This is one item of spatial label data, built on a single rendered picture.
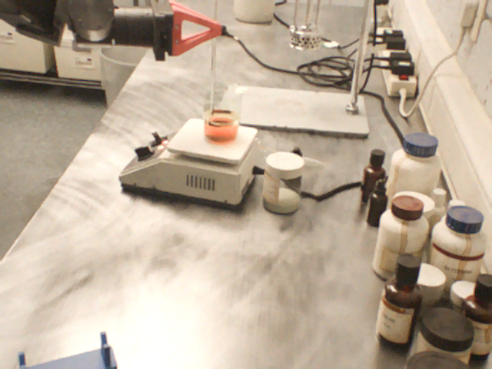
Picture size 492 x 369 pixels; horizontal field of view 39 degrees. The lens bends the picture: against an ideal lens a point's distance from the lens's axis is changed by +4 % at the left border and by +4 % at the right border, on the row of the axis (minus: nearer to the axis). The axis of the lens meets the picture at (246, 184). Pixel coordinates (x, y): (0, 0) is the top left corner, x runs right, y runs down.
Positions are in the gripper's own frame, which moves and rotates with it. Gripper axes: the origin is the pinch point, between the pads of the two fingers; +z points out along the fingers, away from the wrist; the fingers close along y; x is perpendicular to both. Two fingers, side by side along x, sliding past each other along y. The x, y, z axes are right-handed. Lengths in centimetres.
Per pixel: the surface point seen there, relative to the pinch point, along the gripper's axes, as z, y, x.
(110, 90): -14, 156, 71
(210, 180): -1.3, -8.0, 20.8
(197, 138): -2.5, -1.6, 16.8
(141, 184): -11.5, -2.9, 24.0
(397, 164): 25.5, -14.3, 16.1
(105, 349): -17.3, -40.3, 22.5
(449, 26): 56, 36, 11
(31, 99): -49, 218, 101
